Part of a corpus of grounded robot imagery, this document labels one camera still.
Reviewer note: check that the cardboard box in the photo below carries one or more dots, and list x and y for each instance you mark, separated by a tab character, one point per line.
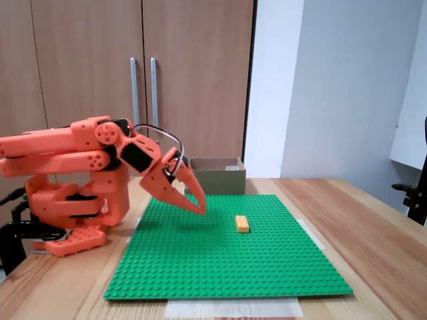
217	181

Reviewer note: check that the white paper box lining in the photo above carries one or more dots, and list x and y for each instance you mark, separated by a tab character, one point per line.
232	168

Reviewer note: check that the yellow lego block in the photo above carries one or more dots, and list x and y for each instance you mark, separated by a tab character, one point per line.
243	224

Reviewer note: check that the green lego baseplate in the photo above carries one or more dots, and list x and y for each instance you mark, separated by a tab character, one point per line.
217	260

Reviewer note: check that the narrow masking tape strip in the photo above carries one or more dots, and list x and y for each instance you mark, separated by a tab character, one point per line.
137	224

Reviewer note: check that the wooden cabinet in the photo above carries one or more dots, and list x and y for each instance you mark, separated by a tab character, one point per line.
83	50

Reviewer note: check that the long masking tape strip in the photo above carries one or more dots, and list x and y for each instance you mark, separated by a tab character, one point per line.
233	308

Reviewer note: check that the short masking tape strip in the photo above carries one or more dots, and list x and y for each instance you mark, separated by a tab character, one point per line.
315	236

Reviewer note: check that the black table clamp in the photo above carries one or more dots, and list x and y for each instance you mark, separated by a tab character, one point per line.
10	240

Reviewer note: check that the black stand clamp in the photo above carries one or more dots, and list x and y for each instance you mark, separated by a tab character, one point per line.
417	203

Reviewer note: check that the white panel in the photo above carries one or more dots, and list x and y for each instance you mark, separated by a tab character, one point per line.
413	100

